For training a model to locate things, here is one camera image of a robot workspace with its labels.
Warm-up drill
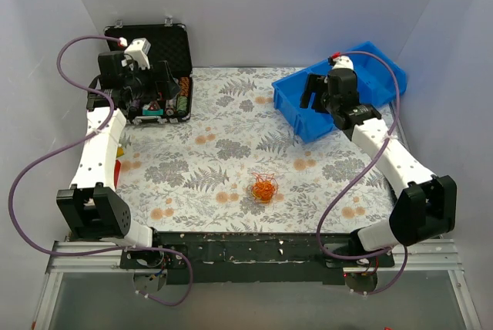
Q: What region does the blue three-compartment bin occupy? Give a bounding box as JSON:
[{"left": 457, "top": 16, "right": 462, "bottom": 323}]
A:
[{"left": 272, "top": 55, "right": 396, "bottom": 143}]

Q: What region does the orange wire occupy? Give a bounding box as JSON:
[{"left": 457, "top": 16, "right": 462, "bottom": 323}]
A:
[{"left": 246, "top": 170, "right": 279, "bottom": 205}]

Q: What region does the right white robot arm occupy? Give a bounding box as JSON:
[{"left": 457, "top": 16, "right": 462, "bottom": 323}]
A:
[{"left": 300, "top": 68, "right": 457, "bottom": 267}]

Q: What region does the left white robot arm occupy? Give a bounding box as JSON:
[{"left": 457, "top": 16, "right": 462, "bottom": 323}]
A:
[{"left": 56, "top": 50, "right": 179, "bottom": 268}]

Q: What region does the black poker chip case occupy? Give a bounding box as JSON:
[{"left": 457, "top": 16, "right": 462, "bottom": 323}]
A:
[{"left": 98, "top": 22, "right": 193, "bottom": 125}]

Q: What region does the yellow green blue block stack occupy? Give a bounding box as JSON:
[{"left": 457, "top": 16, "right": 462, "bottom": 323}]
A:
[{"left": 116, "top": 147, "right": 124, "bottom": 158}]

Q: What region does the red white toy block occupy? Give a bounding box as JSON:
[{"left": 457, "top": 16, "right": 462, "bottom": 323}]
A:
[{"left": 113, "top": 160, "right": 122, "bottom": 187}]

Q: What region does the floral table mat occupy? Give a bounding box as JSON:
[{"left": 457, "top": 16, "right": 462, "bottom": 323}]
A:
[{"left": 116, "top": 68, "right": 393, "bottom": 233}]

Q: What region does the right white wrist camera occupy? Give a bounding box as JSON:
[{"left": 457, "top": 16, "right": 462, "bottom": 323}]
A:
[{"left": 328, "top": 53, "right": 354, "bottom": 76}]

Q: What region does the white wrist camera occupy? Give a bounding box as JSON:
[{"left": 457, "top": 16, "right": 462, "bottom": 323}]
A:
[
  {"left": 328, "top": 53, "right": 354, "bottom": 76},
  {"left": 124, "top": 38, "right": 151, "bottom": 70}
]

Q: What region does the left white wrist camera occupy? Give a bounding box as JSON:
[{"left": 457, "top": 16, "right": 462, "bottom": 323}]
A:
[{"left": 124, "top": 38, "right": 151, "bottom": 70}]

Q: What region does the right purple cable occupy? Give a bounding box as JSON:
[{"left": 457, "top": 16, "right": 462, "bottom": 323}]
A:
[{"left": 315, "top": 50, "right": 408, "bottom": 295}]

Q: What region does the purple cable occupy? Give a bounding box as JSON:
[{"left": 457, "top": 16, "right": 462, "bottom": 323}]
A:
[
  {"left": 8, "top": 35, "right": 193, "bottom": 306},
  {"left": 315, "top": 50, "right": 408, "bottom": 295}
]

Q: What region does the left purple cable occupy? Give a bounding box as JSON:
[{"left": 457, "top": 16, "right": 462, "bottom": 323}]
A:
[{"left": 8, "top": 35, "right": 193, "bottom": 306}]

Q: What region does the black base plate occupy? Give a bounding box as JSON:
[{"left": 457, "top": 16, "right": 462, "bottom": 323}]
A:
[{"left": 119, "top": 231, "right": 395, "bottom": 287}]

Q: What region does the aluminium frame rail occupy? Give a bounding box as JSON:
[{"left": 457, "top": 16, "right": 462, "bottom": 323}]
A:
[{"left": 33, "top": 240, "right": 481, "bottom": 329}]

